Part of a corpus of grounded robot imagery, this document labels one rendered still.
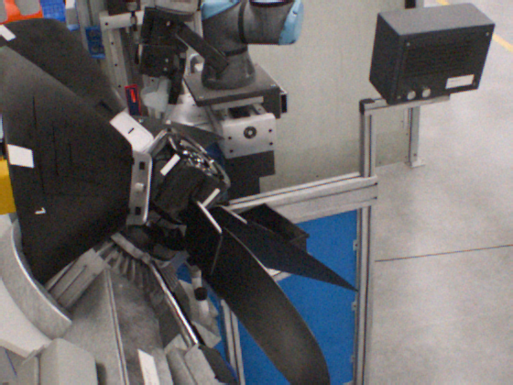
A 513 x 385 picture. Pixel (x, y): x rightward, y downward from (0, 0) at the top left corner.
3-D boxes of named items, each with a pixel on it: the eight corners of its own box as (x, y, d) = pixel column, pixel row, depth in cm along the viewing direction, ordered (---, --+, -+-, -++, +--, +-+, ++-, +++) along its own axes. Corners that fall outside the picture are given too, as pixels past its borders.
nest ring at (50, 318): (157, 394, 83) (174, 377, 83) (-11, 311, 69) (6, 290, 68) (131, 283, 106) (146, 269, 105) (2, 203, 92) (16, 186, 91)
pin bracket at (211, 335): (154, 357, 91) (192, 320, 90) (152, 337, 96) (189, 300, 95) (183, 376, 94) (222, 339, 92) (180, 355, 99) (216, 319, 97)
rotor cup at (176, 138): (180, 276, 81) (247, 207, 79) (95, 213, 76) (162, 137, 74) (174, 229, 94) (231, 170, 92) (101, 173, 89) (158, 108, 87)
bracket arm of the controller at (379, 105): (364, 116, 140) (364, 104, 138) (358, 112, 142) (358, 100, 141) (450, 100, 145) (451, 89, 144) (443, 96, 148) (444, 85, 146)
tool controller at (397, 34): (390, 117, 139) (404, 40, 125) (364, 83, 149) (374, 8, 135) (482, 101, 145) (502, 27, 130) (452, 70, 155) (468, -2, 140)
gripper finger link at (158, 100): (137, 121, 111) (145, 72, 107) (169, 124, 113) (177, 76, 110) (139, 126, 109) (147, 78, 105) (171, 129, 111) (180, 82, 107)
